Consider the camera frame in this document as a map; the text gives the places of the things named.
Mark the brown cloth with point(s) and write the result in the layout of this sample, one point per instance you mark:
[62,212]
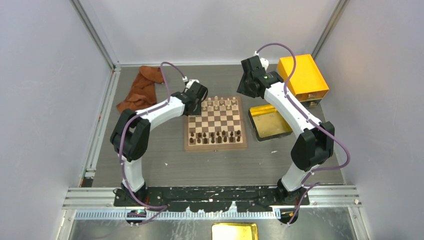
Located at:
[142,93]

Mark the wooden chessboard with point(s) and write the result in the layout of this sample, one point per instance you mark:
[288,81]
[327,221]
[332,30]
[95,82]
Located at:
[225,128]

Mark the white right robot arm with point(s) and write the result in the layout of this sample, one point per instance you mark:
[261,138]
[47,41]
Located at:
[314,138]

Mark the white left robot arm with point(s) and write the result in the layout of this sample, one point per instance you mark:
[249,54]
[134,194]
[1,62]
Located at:
[130,137]

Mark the yellow drawer box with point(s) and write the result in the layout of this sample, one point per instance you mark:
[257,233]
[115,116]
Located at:
[307,83]

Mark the aluminium front rail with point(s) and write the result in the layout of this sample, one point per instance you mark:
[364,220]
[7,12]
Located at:
[108,203]

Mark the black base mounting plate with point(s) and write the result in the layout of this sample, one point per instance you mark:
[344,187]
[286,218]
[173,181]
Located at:
[220,198]

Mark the gold metal tin tray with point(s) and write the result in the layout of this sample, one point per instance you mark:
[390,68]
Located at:
[267,123]

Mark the light wooden king piece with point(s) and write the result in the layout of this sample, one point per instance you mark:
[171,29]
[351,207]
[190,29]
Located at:
[216,101]

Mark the gold tin lid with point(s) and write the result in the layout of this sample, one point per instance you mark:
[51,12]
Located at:
[234,231]

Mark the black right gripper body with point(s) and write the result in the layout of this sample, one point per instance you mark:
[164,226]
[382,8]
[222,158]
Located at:
[244,87]

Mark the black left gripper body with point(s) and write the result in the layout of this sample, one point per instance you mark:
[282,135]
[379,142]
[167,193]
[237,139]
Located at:
[197,111]

